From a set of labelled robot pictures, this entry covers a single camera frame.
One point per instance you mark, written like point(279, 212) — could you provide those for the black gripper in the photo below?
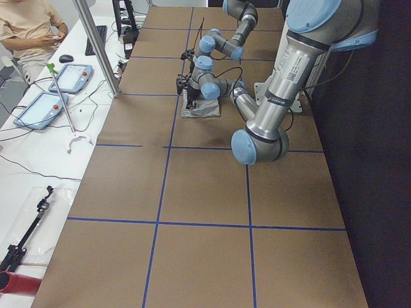
point(192, 92)
point(192, 65)

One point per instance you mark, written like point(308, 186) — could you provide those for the navy white striped polo shirt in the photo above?
point(203, 108)

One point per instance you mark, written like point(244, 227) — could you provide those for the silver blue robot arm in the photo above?
point(312, 29)
point(246, 15)

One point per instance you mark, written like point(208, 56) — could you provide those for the black power box with label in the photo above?
point(129, 39)

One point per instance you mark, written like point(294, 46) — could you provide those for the far blue teach pendant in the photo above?
point(72, 78)

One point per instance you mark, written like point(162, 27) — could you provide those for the blue teach pendant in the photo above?
point(40, 112)
point(72, 78)

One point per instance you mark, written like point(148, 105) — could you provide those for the black computer mouse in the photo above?
point(66, 59)

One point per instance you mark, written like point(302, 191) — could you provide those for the white reacher grabber stick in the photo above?
point(77, 135)

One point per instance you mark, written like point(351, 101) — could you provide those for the near blue teach pendant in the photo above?
point(40, 112)

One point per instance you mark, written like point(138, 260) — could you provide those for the seated person in beige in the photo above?
point(32, 31)

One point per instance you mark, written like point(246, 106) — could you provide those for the red cylinder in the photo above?
point(18, 284)

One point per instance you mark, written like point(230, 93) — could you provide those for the aluminium frame post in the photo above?
point(92, 34)

